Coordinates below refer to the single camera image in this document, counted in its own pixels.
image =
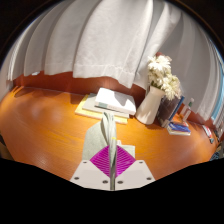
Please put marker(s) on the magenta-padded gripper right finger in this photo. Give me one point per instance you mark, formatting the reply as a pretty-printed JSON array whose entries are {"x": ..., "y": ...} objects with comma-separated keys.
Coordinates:
[{"x": 135, "y": 173}]

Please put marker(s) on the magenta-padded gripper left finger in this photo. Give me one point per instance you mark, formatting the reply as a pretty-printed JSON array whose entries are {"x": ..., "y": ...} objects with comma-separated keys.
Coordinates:
[{"x": 88, "y": 173}]

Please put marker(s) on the pale green towel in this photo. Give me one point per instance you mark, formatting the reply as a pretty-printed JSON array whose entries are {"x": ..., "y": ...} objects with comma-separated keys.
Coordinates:
[{"x": 95, "y": 140}]

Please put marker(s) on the white thin lying book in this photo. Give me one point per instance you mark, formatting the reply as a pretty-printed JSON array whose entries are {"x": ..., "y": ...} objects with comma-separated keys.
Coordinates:
[{"x": 178, "y": 133}]

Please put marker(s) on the blue lying book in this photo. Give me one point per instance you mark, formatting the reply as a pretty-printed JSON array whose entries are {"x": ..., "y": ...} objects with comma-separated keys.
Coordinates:
[{"x": 179, "y": 127}]

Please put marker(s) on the grey lying book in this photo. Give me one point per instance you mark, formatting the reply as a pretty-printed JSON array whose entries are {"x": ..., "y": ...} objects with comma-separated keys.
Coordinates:
[{"x": 89, "y": 105}]

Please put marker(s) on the white ceramic vase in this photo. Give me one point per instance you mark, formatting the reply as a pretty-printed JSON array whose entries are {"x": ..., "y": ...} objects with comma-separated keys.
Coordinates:
[{"x": 149, "y": 106}]

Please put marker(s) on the grey upright book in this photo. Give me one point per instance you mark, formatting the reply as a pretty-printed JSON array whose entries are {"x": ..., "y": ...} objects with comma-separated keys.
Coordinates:
[{"x": 166, "y": 108}]

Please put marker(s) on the blue upright book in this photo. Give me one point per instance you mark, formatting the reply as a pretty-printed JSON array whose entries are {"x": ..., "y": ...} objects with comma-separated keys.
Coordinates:
[{"x": 176, "y": 108}]

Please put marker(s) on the small dark object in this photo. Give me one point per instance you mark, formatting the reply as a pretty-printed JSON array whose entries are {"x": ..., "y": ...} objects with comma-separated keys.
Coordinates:
[{"x": 211, "y": 140}]

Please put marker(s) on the chair with dark jacket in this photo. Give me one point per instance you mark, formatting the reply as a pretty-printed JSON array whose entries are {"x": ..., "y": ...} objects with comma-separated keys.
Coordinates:
[{"x": 218, "y": 152}]

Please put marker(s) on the white flower bouquet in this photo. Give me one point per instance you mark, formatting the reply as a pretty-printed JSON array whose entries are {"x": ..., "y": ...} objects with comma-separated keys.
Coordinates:
[{"x": 163, "y": 75}]

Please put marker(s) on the wide white curtain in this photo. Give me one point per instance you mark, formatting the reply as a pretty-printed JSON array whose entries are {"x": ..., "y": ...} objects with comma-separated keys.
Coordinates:
[{"x": 100, "y": 36}]

